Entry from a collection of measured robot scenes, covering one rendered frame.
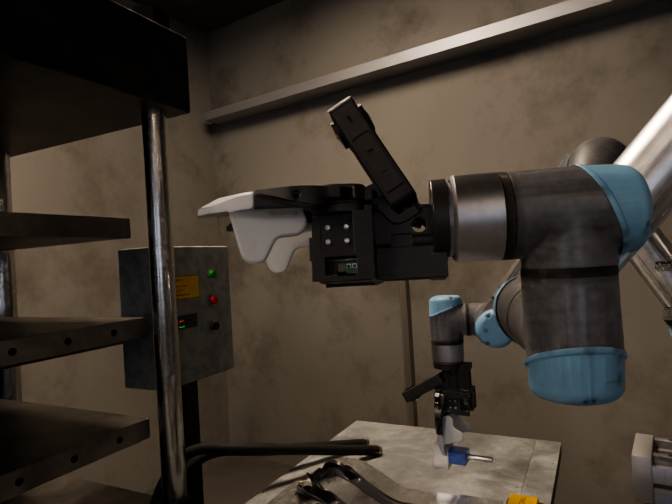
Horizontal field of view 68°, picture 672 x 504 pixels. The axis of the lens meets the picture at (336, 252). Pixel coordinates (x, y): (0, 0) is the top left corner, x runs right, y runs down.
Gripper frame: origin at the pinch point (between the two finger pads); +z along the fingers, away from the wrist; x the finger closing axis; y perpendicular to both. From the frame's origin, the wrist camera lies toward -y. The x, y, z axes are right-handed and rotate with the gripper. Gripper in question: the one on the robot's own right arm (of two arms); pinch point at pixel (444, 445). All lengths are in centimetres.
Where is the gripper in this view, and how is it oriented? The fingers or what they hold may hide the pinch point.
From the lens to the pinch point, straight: 130.0
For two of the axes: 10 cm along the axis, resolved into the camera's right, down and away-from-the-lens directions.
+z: 0.6, 10.0, -0.1
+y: 8.9, -0.6, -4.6
